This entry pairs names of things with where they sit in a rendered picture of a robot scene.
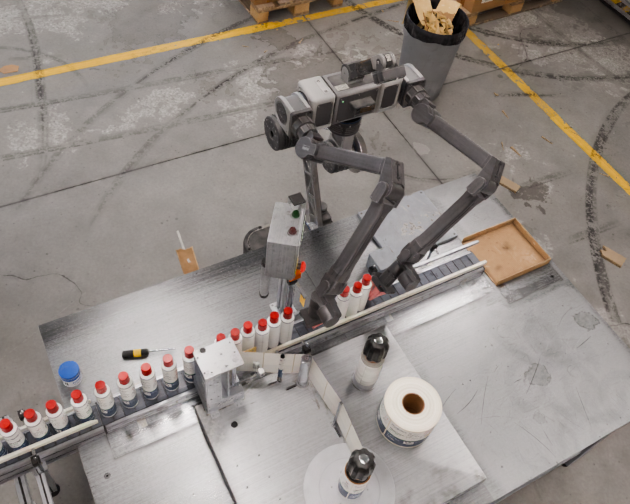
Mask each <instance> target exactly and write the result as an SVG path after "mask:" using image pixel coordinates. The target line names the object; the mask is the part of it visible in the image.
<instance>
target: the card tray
mask: <svg viewBox="0 0 630 504"><path fill-rule="evenodd" d="M476 240H478V241H479V243H478V244H476V245H474V246H471V247H469V248H466V249H467V250H468V251H472V252H473V253H474V255H475V256H476V257H477V258H478V260H479V261H480V262H482V261H484V260H486V261H487V263H486V265H483V266H484V268H485V270H484V272H485V273H486V274H487V275H488V277H489V278H490V279H491V280H492V282H493V283H494V284H495V285H496V286H498V285H500V284H503V283H505V282H507V281H510V280H512V279H514V278H517V277H519V276H521V275H523V274H526V273H528V272H530V271H533V270H535V269H537V268H539V267H542V266H544V265H546V264H548V263H549V262H550V260H551V259H552V258H551V257H550V256H549V255H548V254H547V253H546V252H545V250H544V249H543V248H542V247H541V246H540V245H539V244H538V242H537V241H536V240H535V239H534V238H533V237H532V236H531V235H530V233H529V232H528V231H527V230H526V229H525V228H524V227H523V225H522V224H521V223H520V222H519V221H518V220H517V219H516V218H515V217H514V218H512V219H509V220H507V221H504V222H502V223H499V224H496V225H494V226H491V227H489V228H486V229H484V230H481V231H479V232H476V233H474V234H471V235H468V236H466V237H464V238H463V240H462V242H461V243H462V244H463V245H466V244H468V243H471V242H473V241H476Z"/></svg>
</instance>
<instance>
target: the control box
mask: <svg viewBox="0 0 630 504"><path fill-rule="evenodd" d="M291 206H292V204H288V203H282V202H276V203H275V206H274V211H273V216H272V221H271V225H270V230H269V235H268V239H267V250H266V263H265V276H266V277H273V278H279V279H285V280H292V279H294V278H295V276H296V269H297V263H298V256H299V247H300V240H301V233H302V227H303V221H304V216H305V213H306V211H305V210H306V209H305V208H301V206H299V207H298V209H297V210H298V211H299V214H300V216H299V218H298V219H293V218H292V217H291V214H292V212H293V211H294V210H293V209H292V207H291ZM290 227H295V228H296V231H297V233H296V235H295V236H290V235H289V234H288V231H289V228H290Z"/></svg>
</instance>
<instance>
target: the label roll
mask: <svg viewBox="0 0 630 504"><path fill-rule="evenodd" d="M441 414H442V402H441V398H440V396H439V394H438V393H437V391H436V390H435V388H434V387H433V386H432V385H430V384H429V383H428V382H426V381H424V380H422V379H420V378H416V377H403V378H399V379H397V380H395V381H394V382H393V383H392V384H390V386H389V387H388V389H387V391H386V393H385V395H384V397H383V399H382V402H381V404H380V406H379V408H378V411H377V424H378V427H379V430H380V431H381V433H382V435H383V436H384V437H385V438H386V439H387V440H388V441H389V442H391V443H393V444H394V445H397V446H400V447H405V448H411V447H416V446H418V445H420V444H422V443H423V442H424V441H425V440H426V439H427V438H428V436H429V435H430V433H431V432H432V430H433V429H434V427H435V426H436V424H437V423H438V421H439V420H440V417H441Z"/></svg>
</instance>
